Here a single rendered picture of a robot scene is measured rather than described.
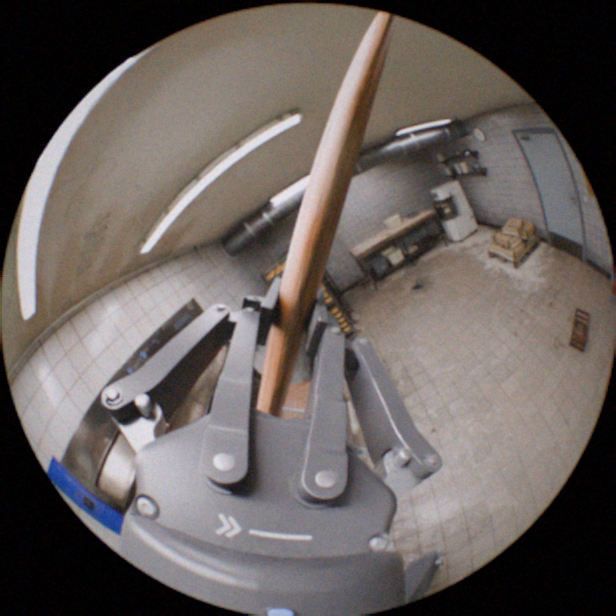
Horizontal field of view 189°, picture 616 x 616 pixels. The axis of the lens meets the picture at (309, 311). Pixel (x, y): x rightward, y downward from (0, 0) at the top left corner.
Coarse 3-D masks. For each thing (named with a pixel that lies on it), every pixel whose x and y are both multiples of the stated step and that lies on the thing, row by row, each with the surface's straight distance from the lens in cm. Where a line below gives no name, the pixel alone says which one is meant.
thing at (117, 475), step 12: (120, 432) 134; (120, 444) 132; (108, 456) 131; (120, 456) 130; (132, 456) 130; (108, 468) 130; (120, 468) 129; (132, 468) 129; (108, 480) 130; (120, 480) 129; (132, 480) 126; (108, 492) 130; (120, 492) 129
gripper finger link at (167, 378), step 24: (216, 312) 13; (192, 336) 11; (168, 360) 9; (192, 360) 10; (120, 384) 9; (144, 384) 8; (168, 384) 9; (192, 384) 11; (120, 408) 8; (168, 408) 10
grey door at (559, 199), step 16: (528, 128) 413; (544, 128) 401; (528, 144) 423; (544, 144) 409; (560, 144) 397; (528, 160) 433; (544, 160) 416; (560, 160) 404; (544, 176) 426; (560, 176) 411; (544, 192) 437; (560, 192) 420; (576, 192) 406; (544, 208) 449; (560, 208) 430; (576, 208) 416; (560, 224) 442; (576, 224) 426; (560, 240) 456; (576, 240) 437; (576, 256) 450
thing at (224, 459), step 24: (240, 336) 11; (240, 360) 9; (240, 384) 8; (216, 408) 7; (240, 408) 7; (216, 432) 6; (240, 432) 6; (216, 456) 6; (240, 456) 6; (216, 480) 5; (240, 480) 6
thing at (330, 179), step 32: (384, 32) 33; (352, 64) 24; (352, 96) 19; (352, 128) 17; (320, 160) 16; (352, 160) 16; (320, 192) 15; (320, 224) 15; (288, 256) 16; (320, 256) 15; (288, 288) 16; (288, 320) 16; (288, 352) 18; (288, 384) 21
